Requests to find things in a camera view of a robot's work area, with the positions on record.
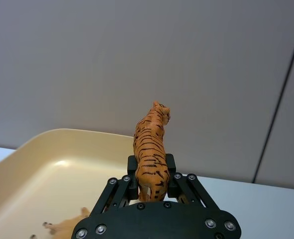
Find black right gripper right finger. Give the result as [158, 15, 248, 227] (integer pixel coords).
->
[165, 153, 221, 210]

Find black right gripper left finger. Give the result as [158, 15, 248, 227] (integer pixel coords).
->
[89, 154, 140, 217]

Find orange striped toy tiger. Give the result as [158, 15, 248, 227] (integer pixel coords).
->
[132, 101, 172, 203]

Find tan toy animal figure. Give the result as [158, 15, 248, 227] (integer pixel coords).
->
[29, 207, 92, 239]

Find cream plastic tray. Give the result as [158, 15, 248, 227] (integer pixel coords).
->
[0, 128, 137, 239]

